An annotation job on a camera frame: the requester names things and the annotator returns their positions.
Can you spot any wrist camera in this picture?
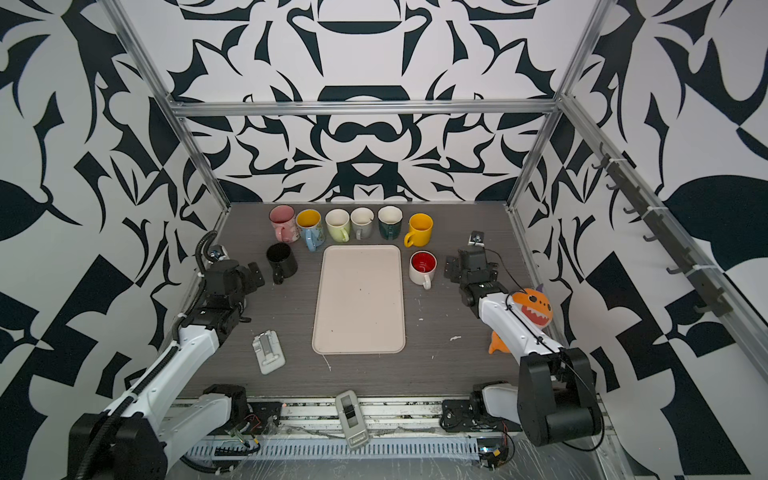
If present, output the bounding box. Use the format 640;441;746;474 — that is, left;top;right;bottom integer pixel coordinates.
468;230;485;248
205;244;229;263

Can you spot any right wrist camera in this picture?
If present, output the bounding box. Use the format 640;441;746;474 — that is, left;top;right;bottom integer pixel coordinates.
468;230;485;248

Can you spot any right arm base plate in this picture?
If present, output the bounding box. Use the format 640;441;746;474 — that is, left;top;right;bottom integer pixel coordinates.
439;399;522;433

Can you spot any pink patterned mug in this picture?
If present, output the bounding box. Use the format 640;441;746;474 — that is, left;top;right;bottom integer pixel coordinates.
269;205;300;244

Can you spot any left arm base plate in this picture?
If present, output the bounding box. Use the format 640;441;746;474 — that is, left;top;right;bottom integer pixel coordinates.
189;395;282;438

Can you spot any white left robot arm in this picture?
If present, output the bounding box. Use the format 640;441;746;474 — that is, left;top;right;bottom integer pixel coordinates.
67;230;265;479

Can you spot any beige plastic tray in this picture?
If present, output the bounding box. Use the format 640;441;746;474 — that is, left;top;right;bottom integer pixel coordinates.
312;245;406;356

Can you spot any grey mug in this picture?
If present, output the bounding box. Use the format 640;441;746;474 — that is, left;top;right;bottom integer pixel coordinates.
350;207;375;241

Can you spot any orange shark plush toy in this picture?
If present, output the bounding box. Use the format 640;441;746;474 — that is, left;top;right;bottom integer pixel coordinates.
488;284;553;355

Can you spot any light green mug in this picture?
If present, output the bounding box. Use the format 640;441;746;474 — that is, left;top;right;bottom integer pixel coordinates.
325;208;351;243

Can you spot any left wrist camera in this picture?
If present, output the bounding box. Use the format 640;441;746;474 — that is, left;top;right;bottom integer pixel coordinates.
205;244;229;263

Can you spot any blue butterfly mug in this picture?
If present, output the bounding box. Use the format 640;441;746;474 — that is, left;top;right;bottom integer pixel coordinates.
296;209;326;252

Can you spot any yellow mug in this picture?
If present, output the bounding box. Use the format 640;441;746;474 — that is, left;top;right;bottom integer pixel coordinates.
404;213;434;248

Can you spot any small circuit board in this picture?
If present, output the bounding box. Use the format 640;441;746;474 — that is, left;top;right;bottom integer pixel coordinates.
477;436;516;470

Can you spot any dark green mug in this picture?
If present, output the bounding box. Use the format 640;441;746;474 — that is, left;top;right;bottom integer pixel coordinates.
377;205;403;241

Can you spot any white mug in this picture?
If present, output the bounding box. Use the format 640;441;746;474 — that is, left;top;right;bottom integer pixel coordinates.
408;251;437;290

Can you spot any black hook rail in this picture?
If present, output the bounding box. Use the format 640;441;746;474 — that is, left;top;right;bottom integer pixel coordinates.
593;143;734;317

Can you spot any black mug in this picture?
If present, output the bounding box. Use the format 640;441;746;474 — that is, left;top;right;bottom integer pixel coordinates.
266;243;298;285

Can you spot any white slotted cable duct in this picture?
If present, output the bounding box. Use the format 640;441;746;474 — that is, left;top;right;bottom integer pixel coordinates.
187;437;480;462

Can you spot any grey block on table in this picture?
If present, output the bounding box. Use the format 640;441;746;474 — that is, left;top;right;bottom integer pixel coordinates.
252;330;286;375

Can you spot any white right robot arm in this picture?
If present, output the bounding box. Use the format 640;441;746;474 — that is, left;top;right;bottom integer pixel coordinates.
444;246;606;452

